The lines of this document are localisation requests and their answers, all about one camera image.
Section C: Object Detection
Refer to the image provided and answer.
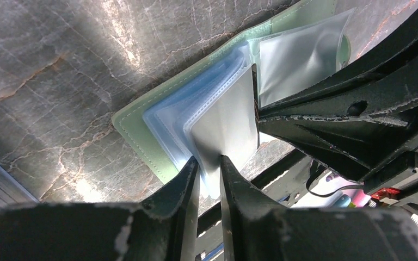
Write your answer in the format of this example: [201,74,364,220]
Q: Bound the green card holder wallet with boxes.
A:
[112,1,354,199]

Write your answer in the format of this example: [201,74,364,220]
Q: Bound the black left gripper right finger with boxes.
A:
[219,154,418,261]

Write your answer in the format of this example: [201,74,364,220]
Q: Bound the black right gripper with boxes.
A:
[260,104,418,215]

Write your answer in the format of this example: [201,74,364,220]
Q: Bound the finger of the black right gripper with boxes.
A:
[259,9,418,117]

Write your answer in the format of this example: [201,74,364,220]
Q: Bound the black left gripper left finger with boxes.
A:
[0,157,199,260]

